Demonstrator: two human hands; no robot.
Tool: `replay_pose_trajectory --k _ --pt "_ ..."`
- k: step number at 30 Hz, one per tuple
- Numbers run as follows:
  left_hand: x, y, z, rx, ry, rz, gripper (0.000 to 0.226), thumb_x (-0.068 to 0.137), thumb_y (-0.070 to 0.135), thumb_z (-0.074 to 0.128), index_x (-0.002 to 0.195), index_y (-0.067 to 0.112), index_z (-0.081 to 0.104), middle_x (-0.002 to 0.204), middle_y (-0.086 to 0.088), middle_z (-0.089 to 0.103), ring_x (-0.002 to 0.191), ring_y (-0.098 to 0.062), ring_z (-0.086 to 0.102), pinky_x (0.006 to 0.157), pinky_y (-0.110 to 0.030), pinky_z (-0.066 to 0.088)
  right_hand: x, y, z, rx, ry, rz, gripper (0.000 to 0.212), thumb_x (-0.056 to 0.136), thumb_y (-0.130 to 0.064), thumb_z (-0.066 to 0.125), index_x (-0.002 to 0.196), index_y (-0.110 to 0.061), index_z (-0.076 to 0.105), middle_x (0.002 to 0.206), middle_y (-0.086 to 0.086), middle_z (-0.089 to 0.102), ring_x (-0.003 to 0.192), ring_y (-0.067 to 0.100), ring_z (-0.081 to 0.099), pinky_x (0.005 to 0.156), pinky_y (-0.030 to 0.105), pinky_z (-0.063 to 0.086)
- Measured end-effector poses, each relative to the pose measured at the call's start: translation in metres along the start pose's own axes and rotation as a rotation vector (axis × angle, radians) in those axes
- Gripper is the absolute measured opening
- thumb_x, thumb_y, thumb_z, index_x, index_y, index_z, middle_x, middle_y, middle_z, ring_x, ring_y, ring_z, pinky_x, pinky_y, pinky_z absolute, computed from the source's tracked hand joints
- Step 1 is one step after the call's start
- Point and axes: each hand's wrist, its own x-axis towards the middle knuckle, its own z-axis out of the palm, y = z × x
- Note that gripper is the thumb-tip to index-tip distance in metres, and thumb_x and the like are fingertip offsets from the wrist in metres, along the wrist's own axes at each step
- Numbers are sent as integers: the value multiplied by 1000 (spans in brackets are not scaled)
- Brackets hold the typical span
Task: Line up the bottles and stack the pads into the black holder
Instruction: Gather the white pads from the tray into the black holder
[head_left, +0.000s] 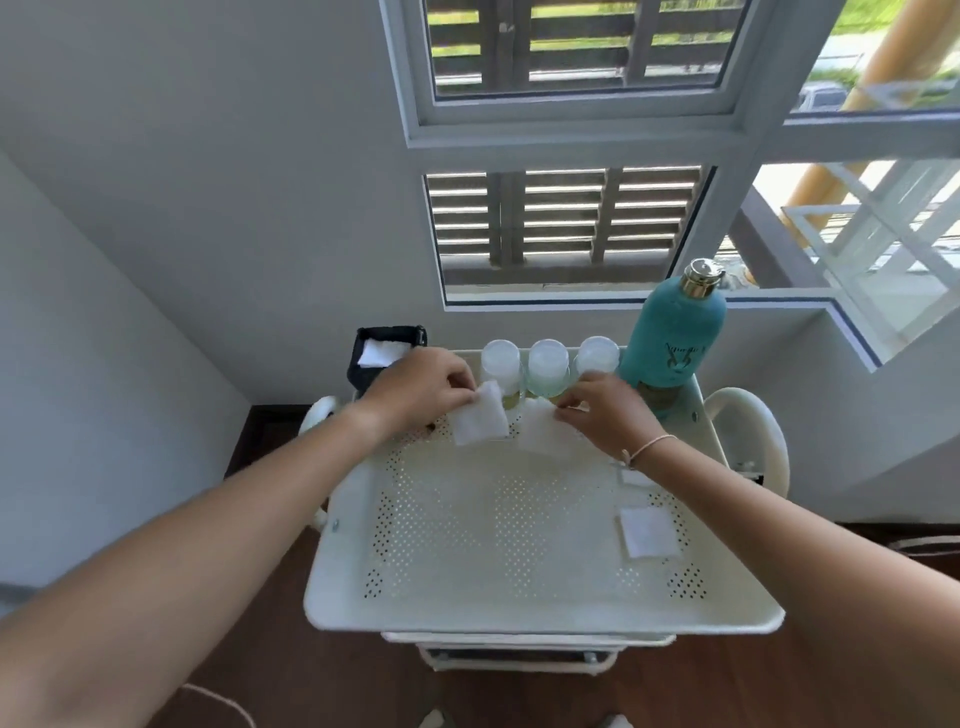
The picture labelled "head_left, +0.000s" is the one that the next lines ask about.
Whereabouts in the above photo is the white perforated trolley cart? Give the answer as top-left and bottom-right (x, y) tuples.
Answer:
(298, 348), (790, 676)

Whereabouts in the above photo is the black hanging bin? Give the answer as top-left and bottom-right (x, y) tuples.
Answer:
(348, 325), (428, 402)

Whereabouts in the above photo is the person's right hand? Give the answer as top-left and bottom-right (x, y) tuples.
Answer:
(551, 372), (670, 463)

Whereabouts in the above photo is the white cable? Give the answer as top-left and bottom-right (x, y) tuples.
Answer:
(180, 682), (260, 728)

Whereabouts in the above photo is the teal bottle with gold cap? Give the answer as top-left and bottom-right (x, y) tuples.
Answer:
(619, 258), (729, 410)

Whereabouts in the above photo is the small clear bottle white cap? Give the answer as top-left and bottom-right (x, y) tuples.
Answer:
(480, 339), (523, 410)
(575, 335), (621, 380)
(526, 339), (571, 400)

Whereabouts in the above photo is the person's left forearm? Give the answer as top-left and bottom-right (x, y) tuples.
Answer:
(0, 405), (387, 728)

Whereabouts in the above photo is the white string bracelet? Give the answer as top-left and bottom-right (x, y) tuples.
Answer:
(621, 434), (678, 470)

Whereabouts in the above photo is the white framed window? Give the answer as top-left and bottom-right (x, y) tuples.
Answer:
(378, 0), (960, 374)

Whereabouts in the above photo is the person's right forearm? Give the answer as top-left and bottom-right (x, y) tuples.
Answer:
(626, 438), (960, 728)

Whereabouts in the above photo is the person's left hand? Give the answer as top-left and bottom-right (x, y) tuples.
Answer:
(360, 347), (480, 437)

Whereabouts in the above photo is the white tissue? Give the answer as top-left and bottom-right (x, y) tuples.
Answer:
(357, 337), (414, 369)

